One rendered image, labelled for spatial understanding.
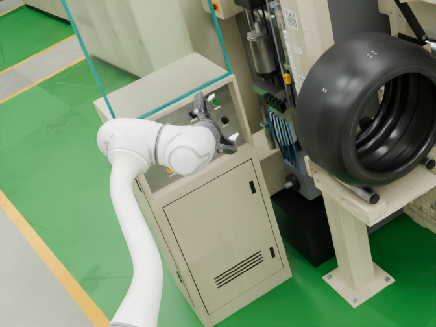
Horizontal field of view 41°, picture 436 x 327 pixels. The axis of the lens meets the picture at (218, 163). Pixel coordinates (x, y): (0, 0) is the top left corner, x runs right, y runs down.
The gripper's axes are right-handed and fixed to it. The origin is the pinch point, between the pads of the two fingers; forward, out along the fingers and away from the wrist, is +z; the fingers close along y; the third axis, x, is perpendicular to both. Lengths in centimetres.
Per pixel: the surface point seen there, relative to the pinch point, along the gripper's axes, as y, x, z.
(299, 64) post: -4, -16, 71
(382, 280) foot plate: -126, 10, 113
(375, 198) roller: -60, -19, 47
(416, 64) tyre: -22, -54, 46
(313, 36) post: 3, -27, 63
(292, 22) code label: 11, -23, 63
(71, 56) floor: 99, 274, 464
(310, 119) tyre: -20.5, -14.7, 39.0
